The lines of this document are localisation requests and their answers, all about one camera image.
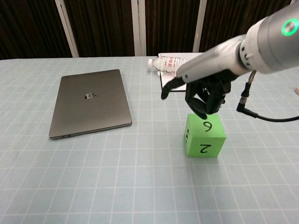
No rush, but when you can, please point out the clear plastic water bottle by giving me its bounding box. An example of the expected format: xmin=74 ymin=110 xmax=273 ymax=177
xmin=148 ymin=56 xmax=190 ymax=77

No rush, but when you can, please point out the black cable with connector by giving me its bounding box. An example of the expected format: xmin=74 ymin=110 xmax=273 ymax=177
xmin=236 ymin=70 xmax=299 ymax=122

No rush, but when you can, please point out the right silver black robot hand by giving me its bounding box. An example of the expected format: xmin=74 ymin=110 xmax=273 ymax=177
xmin=160 ymin=35 xmax=246 ymax=120

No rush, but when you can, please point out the light blue checked tablecloth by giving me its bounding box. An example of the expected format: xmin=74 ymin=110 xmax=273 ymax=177
xmin=0 ymin=55 xmax=299 ymax=224

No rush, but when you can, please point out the white board with black edge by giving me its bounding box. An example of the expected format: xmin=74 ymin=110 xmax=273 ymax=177
xmin=157 ymin=52 xmax=204 ymax=92

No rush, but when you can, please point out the green numbered cube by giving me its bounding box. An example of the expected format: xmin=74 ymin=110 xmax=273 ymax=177
xmin=182 ymin=113 xmax=227 ymax=158

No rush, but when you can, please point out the grey closed laptop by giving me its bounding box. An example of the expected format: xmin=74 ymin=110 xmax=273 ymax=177
xmin=48 ymin=69 xmax=133 ymax=140

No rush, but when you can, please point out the white frame post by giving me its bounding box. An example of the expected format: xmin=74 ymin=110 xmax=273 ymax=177
xmin=192 ymin=0 xmax=207 ymax=53
xmin=55 ymin=0 xmax=79 ymax=58
xmin=131 ymin=0 xmax=147 ymax=56

